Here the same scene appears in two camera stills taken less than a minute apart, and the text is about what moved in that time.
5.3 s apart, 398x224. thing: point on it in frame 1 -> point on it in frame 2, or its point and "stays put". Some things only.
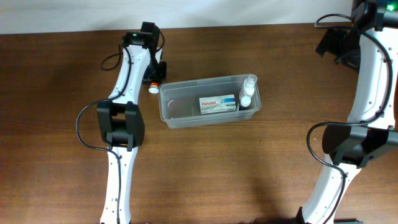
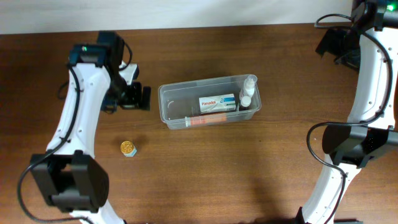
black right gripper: (329, 43) stays put
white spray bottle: (247, 89) stays put
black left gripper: (161, 74) -> (134, 101)
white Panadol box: (217, 104) stays put
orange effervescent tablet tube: (153, 88) -> (204, 119)
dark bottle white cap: (245, 103) stays put
